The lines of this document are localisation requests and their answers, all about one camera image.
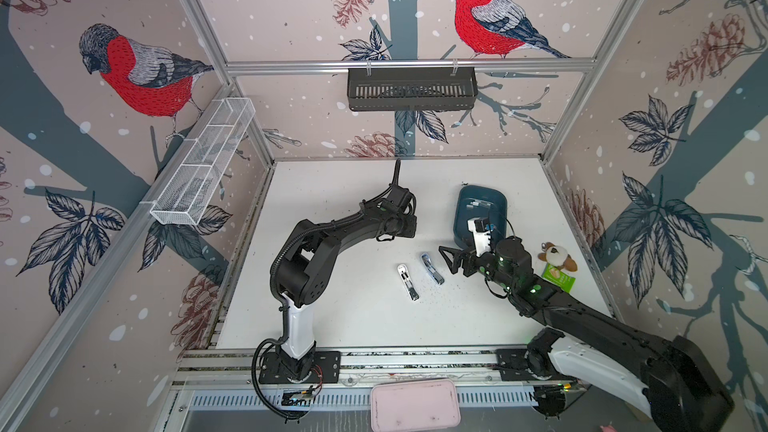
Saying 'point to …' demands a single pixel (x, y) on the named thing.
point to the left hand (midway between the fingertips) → (414, 227)
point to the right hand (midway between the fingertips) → (450, 246)
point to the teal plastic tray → (479, 201)
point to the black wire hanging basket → (405, 89)
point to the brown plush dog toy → (557, 256)
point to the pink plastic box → (414, 405)
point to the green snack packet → (558, 277)
